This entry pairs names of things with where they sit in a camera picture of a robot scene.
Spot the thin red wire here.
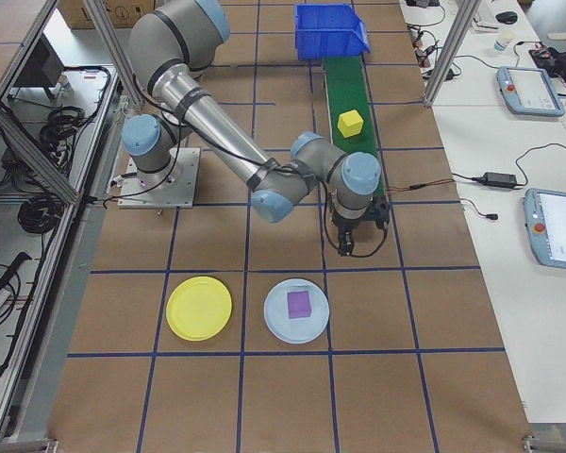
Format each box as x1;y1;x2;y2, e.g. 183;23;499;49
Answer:
386;179;455;193

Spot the aluminium corner bar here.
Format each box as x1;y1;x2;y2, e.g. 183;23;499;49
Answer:
0;436;58;453
522;433;566;453

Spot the white desk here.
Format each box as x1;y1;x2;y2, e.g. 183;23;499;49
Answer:
431;106;566;426
398;0;566;110

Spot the purple foam block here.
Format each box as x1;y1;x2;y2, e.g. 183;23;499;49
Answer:
286;290;312;320

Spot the yellow foam block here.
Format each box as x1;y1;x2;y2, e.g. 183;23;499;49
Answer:
337;109;365;140

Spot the brown cardboard box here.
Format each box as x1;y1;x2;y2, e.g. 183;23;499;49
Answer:
58;0;171;30

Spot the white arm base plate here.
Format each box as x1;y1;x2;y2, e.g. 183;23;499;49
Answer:
117;147;202;210

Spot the yellow plate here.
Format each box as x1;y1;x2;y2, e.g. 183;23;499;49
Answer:
165;276;235;342

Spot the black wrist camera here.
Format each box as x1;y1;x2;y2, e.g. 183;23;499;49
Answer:
371;195;392;231

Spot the blue grey teach pendant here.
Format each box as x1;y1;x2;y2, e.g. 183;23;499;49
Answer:
495;65;566;119
522;187;566;274

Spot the V-shaped metal bar frame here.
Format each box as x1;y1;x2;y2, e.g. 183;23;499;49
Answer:
0;0;145;440

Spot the black hand tool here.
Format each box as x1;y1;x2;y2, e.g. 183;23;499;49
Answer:
0;252;33;293

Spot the black adapter cable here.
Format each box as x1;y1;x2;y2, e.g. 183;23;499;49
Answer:
452;144;566;190

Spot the white paper cup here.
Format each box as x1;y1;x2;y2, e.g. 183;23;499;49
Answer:
492;31;516;54

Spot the blue plastic bin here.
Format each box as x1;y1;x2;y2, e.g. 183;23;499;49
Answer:
293;3;373;62

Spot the green conveyor belt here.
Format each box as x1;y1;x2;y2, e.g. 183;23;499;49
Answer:
321;55;391;226

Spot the black cable coil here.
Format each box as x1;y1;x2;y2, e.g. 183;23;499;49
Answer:
37;106;103;159
17;193;67;236

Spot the light blue plate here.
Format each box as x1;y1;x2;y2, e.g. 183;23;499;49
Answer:
262;277;331;345

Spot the aluminium frame post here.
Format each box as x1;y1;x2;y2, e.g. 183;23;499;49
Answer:
422;0;483;109
82;0;146;110

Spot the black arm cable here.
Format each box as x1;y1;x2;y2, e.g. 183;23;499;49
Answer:
188;125;391;260

